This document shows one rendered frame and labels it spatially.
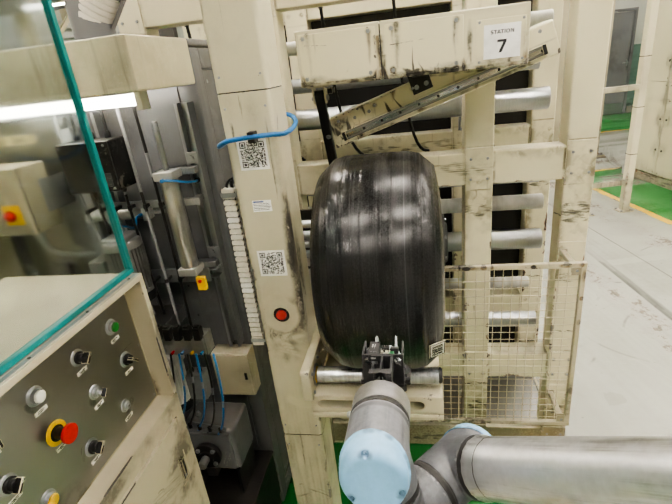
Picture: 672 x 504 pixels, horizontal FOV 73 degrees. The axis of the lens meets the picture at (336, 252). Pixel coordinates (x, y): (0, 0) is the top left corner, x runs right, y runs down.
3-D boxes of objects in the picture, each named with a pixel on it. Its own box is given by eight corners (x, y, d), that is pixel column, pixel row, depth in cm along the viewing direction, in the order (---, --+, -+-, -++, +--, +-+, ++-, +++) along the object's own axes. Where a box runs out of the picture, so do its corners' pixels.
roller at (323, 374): (311, 376, 124) (314, 362, 127) (314, 385, 127) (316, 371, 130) (442, 378, 117) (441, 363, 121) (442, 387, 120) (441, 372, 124)
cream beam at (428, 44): (300, 89, 127) (293, 31, 121) (317, 84, 150) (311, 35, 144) (530, 65, 116) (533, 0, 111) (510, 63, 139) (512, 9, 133)
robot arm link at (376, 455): (347, 522, 58) (325, 458, 56) (358, 454, 70) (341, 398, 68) (419, 515, 56) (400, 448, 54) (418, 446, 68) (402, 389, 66)
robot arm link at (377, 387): (411, 447, 68) (348, 444, 70) (411, 426, 73) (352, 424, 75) (408, 395, 66) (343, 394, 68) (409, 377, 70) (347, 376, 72)
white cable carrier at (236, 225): (252, 345, 134) (220, 189, 116) (258, 335, 139) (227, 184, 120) (267, 345, 133) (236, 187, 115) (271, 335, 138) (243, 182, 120)
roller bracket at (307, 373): (303, 402, 124) (298, 373, 120) (327, 324, 160) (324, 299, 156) (315, 402, 123) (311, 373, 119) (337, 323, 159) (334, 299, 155)
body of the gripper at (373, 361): (405, 338, 82) (404, 374, 70) (407, 380, 84) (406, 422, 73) (363, 338, 83) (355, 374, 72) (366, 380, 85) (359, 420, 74)
